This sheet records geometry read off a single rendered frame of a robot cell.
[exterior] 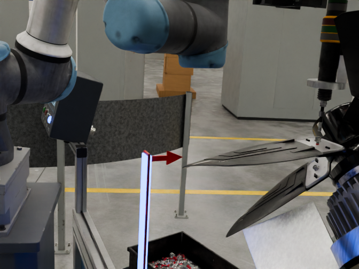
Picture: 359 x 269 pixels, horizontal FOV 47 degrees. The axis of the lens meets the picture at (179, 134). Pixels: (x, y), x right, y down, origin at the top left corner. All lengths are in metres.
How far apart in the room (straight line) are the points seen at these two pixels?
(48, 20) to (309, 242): 0.66
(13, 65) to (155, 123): 2.01
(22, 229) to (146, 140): 2.01
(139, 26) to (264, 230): 0.50
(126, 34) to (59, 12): 0.38
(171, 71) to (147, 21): 8.44
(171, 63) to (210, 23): 8.32
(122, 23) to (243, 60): 6.51
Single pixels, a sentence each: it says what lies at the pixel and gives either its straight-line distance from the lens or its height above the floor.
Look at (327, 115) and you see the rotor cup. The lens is 0.89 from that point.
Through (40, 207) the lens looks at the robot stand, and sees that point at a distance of 0.95.
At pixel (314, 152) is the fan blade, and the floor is 1.19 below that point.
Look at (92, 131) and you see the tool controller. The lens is 1.28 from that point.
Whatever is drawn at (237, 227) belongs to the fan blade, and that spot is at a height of 0.95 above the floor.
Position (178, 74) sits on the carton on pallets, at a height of 0.51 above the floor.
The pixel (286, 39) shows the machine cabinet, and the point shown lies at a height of 1.37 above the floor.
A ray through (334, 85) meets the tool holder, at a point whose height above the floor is 1.31.
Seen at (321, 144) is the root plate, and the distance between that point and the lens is 0.85.
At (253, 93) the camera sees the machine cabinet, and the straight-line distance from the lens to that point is 7.11.
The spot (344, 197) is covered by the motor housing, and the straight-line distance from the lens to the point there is 0.81.
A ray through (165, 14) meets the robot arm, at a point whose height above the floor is 1.40.
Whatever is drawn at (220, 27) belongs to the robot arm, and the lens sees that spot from 0.64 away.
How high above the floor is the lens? 1.38
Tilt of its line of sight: 14 degrees down
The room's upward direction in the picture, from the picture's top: 3 degrees clockwise
